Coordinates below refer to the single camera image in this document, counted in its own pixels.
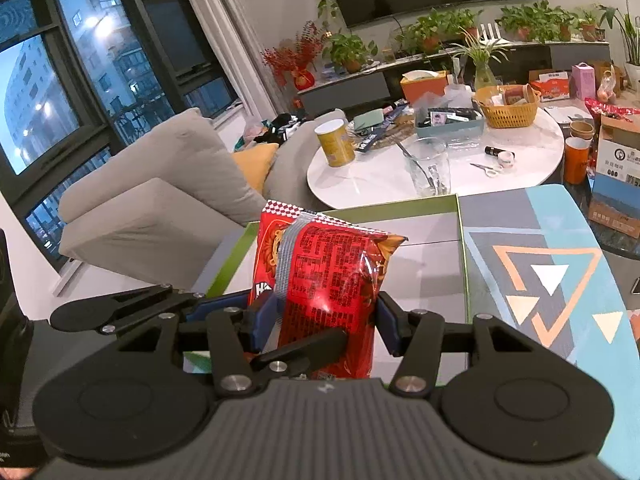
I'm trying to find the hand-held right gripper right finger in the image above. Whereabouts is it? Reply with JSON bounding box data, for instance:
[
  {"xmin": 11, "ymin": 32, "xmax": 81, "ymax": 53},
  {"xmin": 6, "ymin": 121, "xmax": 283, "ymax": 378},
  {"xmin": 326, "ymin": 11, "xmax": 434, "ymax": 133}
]
[{"xmin": 376, "ymin": 292, "xmax": 532, "ymax": 397}]

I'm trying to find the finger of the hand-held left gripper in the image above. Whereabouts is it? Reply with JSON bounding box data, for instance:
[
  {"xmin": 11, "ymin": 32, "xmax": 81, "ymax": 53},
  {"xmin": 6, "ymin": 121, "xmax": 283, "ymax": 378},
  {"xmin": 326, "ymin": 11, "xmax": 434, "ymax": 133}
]
[
  {"xmin": 49, "ymin": 284, "xmax": 249, "ymax": 333},
  {"xmin": 247, "ymin": 329, "xmax": 348, "ymax": 377}
]

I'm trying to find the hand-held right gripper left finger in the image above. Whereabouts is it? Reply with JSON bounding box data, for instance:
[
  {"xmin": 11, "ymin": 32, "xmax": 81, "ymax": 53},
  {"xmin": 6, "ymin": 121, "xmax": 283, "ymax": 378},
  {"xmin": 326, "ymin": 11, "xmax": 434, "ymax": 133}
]
[{"xmin": 102, "ymin": 295, "xmax": 277, "ymax": 397}]

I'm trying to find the red snack packet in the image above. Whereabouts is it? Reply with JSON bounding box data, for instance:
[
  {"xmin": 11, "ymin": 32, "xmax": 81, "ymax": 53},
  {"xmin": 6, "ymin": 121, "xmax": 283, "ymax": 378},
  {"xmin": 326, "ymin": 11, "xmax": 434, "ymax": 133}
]
[{"xmin": 247, "ymin": 200, "xmax": 408, "ymax": 381}]

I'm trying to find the green rimmed box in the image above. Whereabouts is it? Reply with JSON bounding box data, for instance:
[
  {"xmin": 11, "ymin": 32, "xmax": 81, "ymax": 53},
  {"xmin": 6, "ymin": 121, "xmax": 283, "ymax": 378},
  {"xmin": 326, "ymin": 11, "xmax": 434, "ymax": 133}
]
[{"xmin": 182, "ymin": 194, "xmax": 475, "ymax": 391}]

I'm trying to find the grey sofa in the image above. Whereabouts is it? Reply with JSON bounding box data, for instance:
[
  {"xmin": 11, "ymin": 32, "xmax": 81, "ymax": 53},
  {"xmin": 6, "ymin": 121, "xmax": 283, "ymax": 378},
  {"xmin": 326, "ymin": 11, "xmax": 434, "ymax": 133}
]
[{"xmin": 57, "ymin": 107, "xmax": 351, "ymax": 281}]

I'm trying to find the white round table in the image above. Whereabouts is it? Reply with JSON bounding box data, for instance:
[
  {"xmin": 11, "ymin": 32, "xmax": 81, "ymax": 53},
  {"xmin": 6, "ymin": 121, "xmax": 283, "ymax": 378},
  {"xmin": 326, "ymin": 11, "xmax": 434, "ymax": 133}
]
[{"xmin": 306, "ymin": 102, "xmax": 565, "ymax": 211}]

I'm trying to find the yellow cushion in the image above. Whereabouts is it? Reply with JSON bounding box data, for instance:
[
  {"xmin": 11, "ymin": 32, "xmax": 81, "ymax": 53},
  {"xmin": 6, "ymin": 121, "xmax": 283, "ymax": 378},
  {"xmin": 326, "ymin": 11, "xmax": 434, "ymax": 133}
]
[{"xmin": 231, "ymin": 142, "xmax": 280, "ymax": 193}]

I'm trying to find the clear glass pitcher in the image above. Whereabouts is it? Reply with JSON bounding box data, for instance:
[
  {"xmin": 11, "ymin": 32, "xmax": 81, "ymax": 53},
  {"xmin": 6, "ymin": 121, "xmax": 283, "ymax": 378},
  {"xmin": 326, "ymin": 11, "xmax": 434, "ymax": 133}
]
[{"xmin": 404, "ymin": 137, "xmax": 452, "ymax": 197}]

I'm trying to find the blue grey geometric mat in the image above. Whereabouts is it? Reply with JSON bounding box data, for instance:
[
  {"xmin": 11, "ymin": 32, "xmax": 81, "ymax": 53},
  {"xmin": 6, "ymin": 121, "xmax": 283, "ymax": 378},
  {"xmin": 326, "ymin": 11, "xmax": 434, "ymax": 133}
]
[{"xmin": 459, "ymin": 184, "xmax": 640, "ymax": 480}]

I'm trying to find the gold can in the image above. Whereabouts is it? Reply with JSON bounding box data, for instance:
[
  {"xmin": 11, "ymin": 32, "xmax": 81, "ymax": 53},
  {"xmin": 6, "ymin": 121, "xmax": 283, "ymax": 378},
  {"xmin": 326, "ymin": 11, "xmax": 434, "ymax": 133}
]
[{"xmin": 314, "ymin": 118, "xmax": 357, "ymax": 168}]

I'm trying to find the pile of clothes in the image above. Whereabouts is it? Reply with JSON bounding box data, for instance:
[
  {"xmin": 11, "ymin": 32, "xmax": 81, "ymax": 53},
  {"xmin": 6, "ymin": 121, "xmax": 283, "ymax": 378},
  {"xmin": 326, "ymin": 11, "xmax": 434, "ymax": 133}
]
[{"xmin": 235, "ymin": 112, "xmax": 306, "ymax": 153}]

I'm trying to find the long black box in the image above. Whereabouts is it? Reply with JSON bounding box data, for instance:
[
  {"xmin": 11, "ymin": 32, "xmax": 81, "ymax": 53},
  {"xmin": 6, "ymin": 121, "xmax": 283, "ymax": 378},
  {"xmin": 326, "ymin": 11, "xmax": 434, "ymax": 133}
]
[{"xmin": 356, "ymin": 105, "xmax": 412, "ymax": 153}]

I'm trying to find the teal tray box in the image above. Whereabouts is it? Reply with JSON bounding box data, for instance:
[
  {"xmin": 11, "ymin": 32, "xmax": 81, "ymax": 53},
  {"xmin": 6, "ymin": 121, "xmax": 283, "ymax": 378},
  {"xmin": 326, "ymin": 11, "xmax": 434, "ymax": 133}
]
[{"xmin": 414, "ymin": 107, "xmax": 486, "ymax": 140}]

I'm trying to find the green pouch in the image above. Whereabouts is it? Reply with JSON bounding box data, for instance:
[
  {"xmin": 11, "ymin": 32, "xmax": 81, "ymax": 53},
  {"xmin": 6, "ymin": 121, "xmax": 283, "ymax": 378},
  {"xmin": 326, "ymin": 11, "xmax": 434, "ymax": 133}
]
[{"xmin": 353, "ymin": 108, "xmax": 387, "ymax": 131}]

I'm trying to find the orange tissue box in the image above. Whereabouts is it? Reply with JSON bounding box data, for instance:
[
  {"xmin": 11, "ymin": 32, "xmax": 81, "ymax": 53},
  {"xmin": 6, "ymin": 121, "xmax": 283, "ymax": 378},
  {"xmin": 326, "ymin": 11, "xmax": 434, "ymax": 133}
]
[{"xmin": 400, "ymin": 71, "xmax": 449, "ymax": 104}]

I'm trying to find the grey television cabinet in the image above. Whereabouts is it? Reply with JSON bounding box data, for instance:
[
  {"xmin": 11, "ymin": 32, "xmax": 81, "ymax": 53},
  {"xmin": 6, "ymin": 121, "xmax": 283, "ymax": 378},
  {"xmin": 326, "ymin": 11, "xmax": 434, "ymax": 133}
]
[{"xmin": 297, "ymin": 40, "xmax": 612, "ymax": 116}]

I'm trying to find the black framed window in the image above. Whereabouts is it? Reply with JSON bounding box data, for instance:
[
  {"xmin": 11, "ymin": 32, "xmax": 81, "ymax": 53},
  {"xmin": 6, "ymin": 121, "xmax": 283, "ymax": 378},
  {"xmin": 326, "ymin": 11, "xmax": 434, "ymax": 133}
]
[{"xmin": 0, "ymin": 0, "xmax": 241, "ymax": 266}]

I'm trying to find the yellow woven basket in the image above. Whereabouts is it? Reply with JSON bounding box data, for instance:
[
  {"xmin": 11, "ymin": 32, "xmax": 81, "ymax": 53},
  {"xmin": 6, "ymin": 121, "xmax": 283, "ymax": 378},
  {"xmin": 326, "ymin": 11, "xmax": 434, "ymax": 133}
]
[{"xmin": 472, "ymin": 85, "xmax": 542, "ymax": 129}]

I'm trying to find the dark marble table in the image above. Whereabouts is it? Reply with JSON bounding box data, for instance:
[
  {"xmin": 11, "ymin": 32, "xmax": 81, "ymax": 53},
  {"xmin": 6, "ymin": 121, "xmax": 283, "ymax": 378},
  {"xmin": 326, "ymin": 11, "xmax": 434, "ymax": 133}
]
[{"xmin": 565, "ymin": 175, "xmax": 640, "ymax": 263}]

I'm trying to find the orange cup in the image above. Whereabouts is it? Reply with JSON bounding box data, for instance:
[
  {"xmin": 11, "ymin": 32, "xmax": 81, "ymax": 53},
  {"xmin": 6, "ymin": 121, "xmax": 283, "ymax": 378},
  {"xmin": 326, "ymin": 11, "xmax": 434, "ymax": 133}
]
[{"xmin": 564, "ymin": 137, "xmax": 592, "ymax": 185}]

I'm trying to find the red berry plant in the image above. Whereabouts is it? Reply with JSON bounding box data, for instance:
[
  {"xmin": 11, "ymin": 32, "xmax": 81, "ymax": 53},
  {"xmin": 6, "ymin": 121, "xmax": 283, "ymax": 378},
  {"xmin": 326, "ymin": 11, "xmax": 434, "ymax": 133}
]
[{"xmin": 262, "ymin": 22, "xmax": 326, "ymax": 92}]

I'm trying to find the spider plant in glass vase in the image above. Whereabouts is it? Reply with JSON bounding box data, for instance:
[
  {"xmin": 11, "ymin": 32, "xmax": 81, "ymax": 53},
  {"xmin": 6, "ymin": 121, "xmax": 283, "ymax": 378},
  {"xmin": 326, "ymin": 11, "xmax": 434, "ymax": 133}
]
[{"xmin": 447, "ymin": 30, "xmax": 508, "ymax": 92}]

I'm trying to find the potted green plant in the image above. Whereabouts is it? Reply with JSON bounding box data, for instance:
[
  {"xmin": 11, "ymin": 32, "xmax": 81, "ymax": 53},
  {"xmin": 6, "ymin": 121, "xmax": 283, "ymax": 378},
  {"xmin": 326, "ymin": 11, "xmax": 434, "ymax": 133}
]
[
  {"xmin": 322, "ymin": 32, "xmax": 378, "ymax": 73},
  {"xmin": 395, "ymin": 10, "xmax": 483, "ymax": 53},
  {"xmin": 495, "ymin": 2, "xmax": 576, "ymax": 43},
  {"xmin": 575, "ymin": 7, "xmax": 608, "ymax": 42}
]

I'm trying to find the cardboard box with blue print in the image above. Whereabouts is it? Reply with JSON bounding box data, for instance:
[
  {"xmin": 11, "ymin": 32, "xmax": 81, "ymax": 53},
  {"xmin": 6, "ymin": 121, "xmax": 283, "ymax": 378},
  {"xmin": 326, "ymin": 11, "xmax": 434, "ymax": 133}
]
[{"xmin": 587, "ymin": 114, "xmax": 640, "ymax": 238}]

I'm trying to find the light curtain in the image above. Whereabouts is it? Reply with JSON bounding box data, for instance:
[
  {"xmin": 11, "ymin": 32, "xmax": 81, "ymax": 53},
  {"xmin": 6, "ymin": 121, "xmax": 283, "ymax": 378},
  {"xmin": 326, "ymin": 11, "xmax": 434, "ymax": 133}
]
[{"xmin": 172, "ymin": 0, "xmax": 281, "ymax": 121}]

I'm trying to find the red white box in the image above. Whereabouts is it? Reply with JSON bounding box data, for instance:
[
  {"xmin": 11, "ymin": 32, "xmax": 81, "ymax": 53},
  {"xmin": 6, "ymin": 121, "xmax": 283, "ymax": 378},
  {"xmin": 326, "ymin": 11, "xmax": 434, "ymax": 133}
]
[{"xmin": 529, "ymin": 71, "xmax": 572, "ymax": 102}]

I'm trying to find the pink box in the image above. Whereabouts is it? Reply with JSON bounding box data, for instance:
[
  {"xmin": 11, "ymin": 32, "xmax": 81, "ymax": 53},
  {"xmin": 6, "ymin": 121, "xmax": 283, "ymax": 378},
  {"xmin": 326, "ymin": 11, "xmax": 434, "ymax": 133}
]
[{"xmin": 571, "ymin": 62, "xmax": 597, "ymax": 100}]

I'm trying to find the red snack bag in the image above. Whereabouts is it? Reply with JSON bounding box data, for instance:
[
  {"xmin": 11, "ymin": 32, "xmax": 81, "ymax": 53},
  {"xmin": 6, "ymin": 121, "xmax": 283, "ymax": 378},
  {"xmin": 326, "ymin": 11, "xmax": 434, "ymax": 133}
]
[{"xmin": 584, "ymin": 97, "xmax": 640, "ymax": 121}]

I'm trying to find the clear bag of fruit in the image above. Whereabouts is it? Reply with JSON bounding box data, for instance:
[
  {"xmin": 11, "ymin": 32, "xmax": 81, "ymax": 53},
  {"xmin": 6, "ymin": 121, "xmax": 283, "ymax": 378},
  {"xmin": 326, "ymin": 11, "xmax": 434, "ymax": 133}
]
[{"xmin": 597, "ymin": 70, "xmax": 621, "ymax": 103}]

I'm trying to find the tall leafy plant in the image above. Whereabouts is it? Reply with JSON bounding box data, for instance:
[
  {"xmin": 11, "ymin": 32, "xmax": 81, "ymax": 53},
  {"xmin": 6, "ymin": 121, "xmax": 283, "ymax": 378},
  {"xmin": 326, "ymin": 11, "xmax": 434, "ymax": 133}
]
[{"xmin": 597, "ymin": 0, "xmax": 640, "ymax": 91}]

